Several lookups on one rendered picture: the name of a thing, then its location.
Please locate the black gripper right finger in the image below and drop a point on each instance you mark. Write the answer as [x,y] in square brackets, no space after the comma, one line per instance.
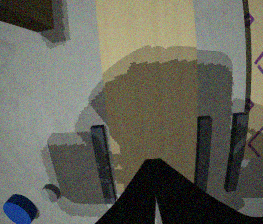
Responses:
[181,202]

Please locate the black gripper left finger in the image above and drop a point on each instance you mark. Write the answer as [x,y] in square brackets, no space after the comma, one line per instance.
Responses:
[137,203]

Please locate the blue short cylinder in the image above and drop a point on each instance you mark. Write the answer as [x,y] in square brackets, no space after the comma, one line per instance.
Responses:
[20,209]

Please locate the open wooden tray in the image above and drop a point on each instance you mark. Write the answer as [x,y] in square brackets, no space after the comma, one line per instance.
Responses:
[31,14]

